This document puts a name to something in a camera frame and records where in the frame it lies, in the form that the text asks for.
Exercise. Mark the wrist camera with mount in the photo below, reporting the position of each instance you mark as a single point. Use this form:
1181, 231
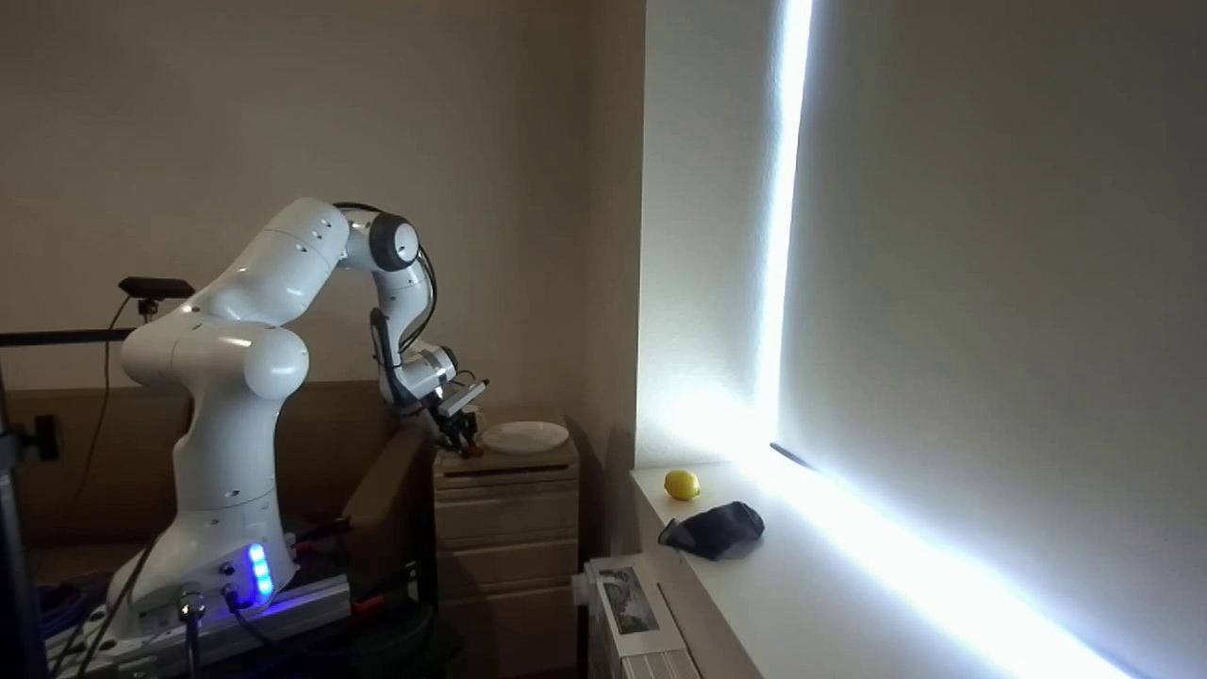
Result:
462, 391

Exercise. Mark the white wall heater unit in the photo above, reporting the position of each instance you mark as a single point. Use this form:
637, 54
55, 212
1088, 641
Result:
628, 624

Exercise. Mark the grey roller window blind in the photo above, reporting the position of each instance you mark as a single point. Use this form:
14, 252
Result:
1004, 277

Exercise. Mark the yellow lemon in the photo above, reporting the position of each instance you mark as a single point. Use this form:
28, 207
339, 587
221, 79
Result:
681, 482

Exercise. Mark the dark blue cloth pouch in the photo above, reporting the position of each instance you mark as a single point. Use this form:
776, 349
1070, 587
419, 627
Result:
716, 528

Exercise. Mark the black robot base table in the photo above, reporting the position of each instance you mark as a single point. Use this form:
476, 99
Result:
190, 627

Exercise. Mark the white round plate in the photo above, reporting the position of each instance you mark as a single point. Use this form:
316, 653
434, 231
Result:
530, 436

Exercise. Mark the black camera on stand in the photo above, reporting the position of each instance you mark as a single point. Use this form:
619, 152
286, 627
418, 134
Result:
156, 287

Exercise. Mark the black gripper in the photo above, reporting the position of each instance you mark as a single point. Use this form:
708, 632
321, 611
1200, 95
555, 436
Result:
456, 406

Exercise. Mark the light wooden nightstand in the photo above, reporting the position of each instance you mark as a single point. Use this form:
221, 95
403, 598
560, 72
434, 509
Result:
508, 540

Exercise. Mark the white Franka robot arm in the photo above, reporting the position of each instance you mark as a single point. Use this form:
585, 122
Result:
233, 416

